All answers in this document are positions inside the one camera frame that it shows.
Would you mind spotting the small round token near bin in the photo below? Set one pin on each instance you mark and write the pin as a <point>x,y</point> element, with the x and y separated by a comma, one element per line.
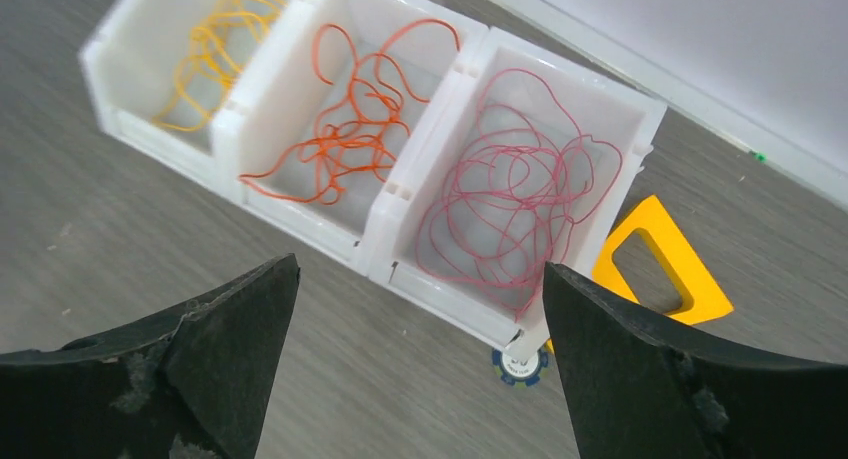
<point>520,373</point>

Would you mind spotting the white three-compartment bin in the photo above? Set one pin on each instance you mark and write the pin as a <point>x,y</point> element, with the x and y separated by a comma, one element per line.
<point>443,159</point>

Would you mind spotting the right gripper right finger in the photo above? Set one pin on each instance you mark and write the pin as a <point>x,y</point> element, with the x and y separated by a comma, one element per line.
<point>642,385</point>

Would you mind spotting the yellow triangular plastic frame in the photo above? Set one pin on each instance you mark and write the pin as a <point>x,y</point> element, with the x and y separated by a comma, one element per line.
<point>702,299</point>

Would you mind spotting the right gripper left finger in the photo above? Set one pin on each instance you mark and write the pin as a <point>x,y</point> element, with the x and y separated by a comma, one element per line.
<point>190,381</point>

